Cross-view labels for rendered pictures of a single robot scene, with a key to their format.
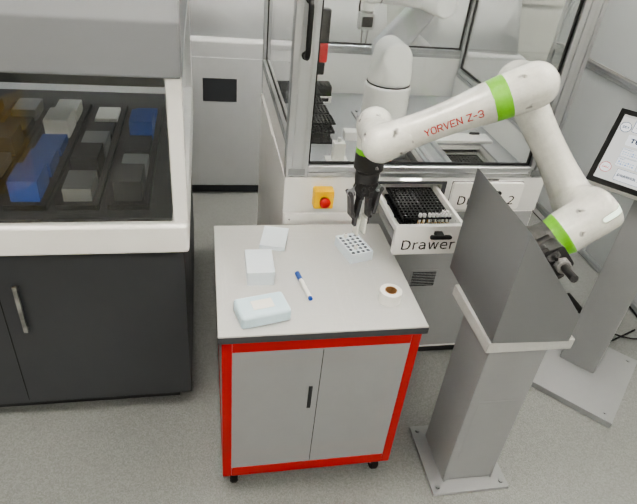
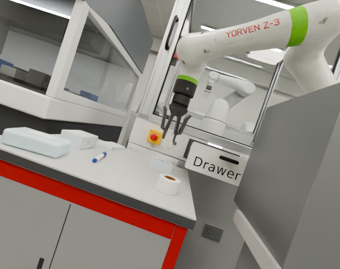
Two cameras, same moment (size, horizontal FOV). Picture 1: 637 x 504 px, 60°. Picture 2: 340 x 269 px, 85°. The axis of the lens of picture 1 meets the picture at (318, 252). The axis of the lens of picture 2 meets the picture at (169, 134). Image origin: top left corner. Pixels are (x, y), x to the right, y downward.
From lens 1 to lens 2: 126 cm
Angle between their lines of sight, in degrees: 36
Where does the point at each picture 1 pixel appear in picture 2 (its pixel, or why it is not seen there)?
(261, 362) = (1, 194)
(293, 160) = (144, 108)
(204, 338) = not seen: hidden behind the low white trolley
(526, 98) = (319, 11)
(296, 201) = (138, 136)
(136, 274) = not seen: hidden behind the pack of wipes
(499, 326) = (297, 238)
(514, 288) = (324, 169)
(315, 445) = not seen: outside the picture
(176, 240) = (39, 105)
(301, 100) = (158, 72)
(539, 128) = (323, 78)
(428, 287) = (215, 243)
